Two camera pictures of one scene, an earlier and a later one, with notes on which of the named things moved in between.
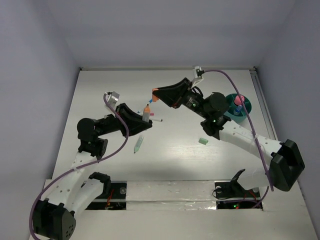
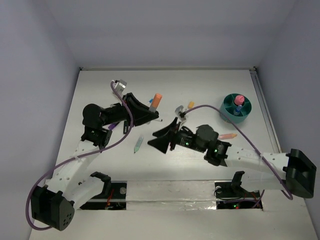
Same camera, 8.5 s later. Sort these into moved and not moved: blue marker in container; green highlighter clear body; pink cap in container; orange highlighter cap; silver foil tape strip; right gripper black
Moved: right gripper black; orange highlighter cap
Not moved: silver foil tape strip; blue marker in container; pink cap in container; green highlighter clear body
